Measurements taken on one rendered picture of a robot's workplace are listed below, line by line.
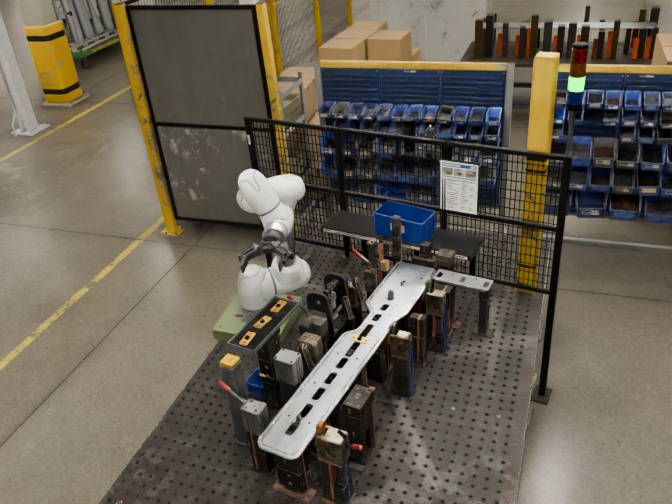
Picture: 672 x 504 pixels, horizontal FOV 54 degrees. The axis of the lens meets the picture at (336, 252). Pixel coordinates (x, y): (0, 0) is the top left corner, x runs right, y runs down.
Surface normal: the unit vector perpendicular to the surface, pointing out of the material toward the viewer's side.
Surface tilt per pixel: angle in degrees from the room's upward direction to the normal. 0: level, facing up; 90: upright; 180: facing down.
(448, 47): 90
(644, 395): 0
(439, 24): 90
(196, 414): 0
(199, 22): 89
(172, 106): 91
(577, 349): 0
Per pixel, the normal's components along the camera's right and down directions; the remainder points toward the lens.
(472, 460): -0.08, -0.85
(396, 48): -0.40, 0.51
